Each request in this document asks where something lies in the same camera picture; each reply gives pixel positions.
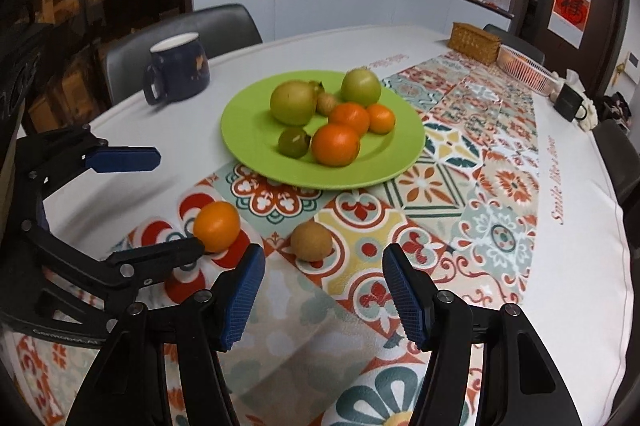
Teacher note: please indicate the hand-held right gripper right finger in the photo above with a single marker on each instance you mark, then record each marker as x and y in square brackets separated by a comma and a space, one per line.
[407, 301]

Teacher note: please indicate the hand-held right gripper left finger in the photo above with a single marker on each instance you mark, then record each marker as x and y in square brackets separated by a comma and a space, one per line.
[242, 301]

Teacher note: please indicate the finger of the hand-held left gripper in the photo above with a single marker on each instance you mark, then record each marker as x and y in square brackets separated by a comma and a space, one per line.
[160, 256]
[125, 159]

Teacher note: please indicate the orange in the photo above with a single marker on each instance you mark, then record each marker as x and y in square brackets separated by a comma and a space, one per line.
[217, 226]
[382, 119]
[336, 145]
[348, 116]

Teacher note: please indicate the brown kiwi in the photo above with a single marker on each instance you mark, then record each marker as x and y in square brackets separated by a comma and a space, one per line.
[311, 242]

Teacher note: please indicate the green plate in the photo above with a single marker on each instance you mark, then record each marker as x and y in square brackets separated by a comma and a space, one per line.
[250, 126]

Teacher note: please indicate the small green tangerine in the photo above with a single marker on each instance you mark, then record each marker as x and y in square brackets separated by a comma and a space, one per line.
[293, 142]

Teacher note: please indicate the large green-brown apple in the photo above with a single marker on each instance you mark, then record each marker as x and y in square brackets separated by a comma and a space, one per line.
[292, 104]

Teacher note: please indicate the small brown round fruit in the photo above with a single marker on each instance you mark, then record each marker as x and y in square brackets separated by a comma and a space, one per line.
[328, 104]

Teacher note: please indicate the large green apple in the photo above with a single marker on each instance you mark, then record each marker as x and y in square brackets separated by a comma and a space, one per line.
[360, 86]

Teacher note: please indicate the navy blue mug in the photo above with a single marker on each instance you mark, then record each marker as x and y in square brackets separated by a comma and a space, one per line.
[180, 66]

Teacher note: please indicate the grey dining chair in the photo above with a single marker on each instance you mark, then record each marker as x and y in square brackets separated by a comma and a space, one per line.
[225, 26]
[520, 44]
[620, 156]

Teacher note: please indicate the black mug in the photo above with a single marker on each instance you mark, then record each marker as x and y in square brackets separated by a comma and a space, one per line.
[570, 102]

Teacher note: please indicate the pink plastic basket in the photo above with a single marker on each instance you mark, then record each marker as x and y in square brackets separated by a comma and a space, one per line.
[527, 69]

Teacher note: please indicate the white crumpled cloth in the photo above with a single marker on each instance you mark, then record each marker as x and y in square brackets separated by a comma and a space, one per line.
[593, 111]

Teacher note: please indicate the wicker tissue box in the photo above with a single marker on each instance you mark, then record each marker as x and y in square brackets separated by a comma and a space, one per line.
[474, 42]

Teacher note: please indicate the white lower cabinet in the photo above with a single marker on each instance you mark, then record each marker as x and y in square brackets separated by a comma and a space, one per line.
[360, 4]

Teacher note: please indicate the black bag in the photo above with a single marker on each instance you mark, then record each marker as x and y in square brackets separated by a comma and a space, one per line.
[617, 106]

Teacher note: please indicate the red and white door poster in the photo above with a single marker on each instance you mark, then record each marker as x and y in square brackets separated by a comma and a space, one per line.
[570, 6]

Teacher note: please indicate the white wall intercom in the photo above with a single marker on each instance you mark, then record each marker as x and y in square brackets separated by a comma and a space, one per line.
[633, 65]

